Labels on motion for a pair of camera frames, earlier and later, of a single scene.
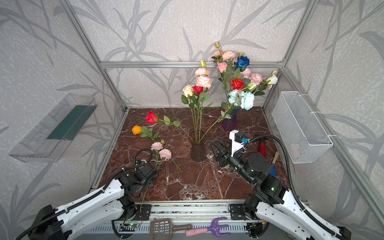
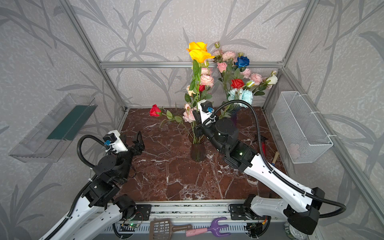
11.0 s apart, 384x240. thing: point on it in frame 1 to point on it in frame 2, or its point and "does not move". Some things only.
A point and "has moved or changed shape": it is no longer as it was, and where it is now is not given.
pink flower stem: x=222 y=67 does not move
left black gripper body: x=147 y=173 to x=132 y=147
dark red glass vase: x=197 y=139 does not move
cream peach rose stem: x=188 y=91 has moved or changed shape
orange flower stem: x=144 y=131 to x=198 y=51
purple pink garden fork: x=214 y=228 does not move
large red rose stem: x=237 y=84 does not move
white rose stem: x=271 y=80 does not move
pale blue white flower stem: x=236 y=98 does not move
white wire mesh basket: x=304 y=137 does not move
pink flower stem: x=256 y=79 to x=256 y=78
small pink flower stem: x=162 y=153 to x=189 y=116
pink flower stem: x=223 y=67 does not move
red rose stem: x=152 y=118 to x=155 y=112
